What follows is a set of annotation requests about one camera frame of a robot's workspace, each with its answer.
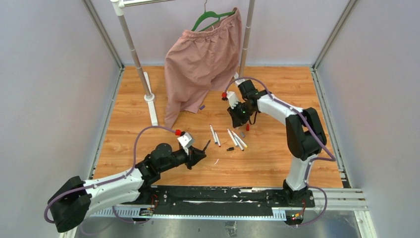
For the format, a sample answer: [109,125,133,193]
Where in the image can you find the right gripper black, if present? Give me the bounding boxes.
[228,101,256,128]

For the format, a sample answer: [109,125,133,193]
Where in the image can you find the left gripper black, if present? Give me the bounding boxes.
[158,146,207,174]

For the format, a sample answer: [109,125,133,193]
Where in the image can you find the white marker yellow tip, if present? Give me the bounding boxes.
[232,132,248,148]

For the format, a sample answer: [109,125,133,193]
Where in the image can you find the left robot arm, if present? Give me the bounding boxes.
[47,143,207,233]

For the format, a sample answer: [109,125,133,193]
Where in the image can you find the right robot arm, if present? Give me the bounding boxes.
[222,78,327,207]

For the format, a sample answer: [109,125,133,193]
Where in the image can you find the white marker red tip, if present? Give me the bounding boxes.
[214,131,221,147]

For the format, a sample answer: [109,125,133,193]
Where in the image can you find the white marker grey tip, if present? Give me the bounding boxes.
[227,129,238,147]

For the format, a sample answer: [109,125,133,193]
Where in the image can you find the white marker teal tip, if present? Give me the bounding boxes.
[233,136,244,151]

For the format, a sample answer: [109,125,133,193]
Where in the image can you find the pink shorts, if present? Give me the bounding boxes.
[164,7,242,127]

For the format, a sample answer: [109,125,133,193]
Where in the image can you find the green clothes hanger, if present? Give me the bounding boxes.
[191,0,236,32]

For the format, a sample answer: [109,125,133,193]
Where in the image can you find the clothes rack metal white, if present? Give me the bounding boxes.
[110,0,257,128]

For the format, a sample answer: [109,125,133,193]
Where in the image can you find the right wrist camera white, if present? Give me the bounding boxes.
[226,91,240,109]

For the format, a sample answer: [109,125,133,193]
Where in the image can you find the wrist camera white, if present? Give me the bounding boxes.
[177,132,195,149]
[226,91,240,109]

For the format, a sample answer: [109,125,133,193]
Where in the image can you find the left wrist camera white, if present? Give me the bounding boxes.
[177,132,195,149]

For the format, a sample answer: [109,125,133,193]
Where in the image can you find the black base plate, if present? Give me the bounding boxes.
[120,185,315,218]

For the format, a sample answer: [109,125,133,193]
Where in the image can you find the aluminium frame rail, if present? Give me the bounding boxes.
[65,187,378,238]

